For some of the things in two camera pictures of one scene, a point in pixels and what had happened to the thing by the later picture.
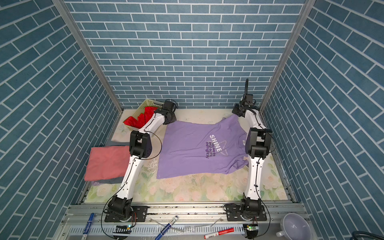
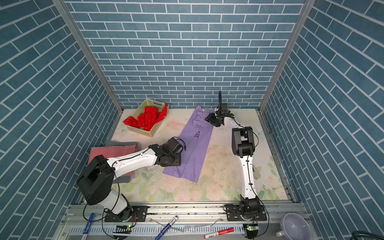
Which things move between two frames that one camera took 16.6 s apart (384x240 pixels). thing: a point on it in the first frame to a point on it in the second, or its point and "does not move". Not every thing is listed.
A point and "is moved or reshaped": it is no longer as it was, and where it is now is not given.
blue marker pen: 175,218 does not move
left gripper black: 173,118 to 178,161
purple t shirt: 191,148 is moved or reshaped
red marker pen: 209,235 does not move
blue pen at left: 87,227 does not move
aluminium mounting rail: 84,221 does not move
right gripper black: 235,109 to 210,118
